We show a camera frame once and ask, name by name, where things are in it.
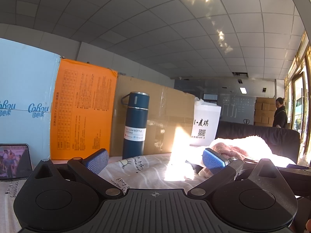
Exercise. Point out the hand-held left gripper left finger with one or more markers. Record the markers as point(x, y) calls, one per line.
point(98, 161)

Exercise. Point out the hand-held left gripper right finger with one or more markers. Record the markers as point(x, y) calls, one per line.
point(213, 161)

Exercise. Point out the pink fluffy garment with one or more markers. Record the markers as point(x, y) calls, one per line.
point(243, 148)

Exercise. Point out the dark sofa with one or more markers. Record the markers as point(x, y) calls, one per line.
point(243, 129)

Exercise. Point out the white plastic bag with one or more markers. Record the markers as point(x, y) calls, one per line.
point(206, 116)

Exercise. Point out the printed grey bedsheet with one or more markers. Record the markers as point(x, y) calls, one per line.
point(145, 172)

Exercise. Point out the orange cardboard box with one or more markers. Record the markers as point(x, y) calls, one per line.
point(82, 106)

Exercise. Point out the dark blue vacuum bottle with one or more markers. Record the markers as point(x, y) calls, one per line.
point(134, 116)

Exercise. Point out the brown cardboard box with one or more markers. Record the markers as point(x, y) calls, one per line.
point(165, 116)

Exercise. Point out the stack of cardboard boxes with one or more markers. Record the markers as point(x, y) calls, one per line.
point(262, 111)

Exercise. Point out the ceiling light panel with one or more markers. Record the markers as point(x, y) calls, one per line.
point(243, 90)

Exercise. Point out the smartphone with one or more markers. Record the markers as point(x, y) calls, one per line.
point(14, 161)

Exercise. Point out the light blue cardboard box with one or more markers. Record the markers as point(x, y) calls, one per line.
point(24, 82)

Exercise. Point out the gold framed glass door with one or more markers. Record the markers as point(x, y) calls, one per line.
point(297, 89)

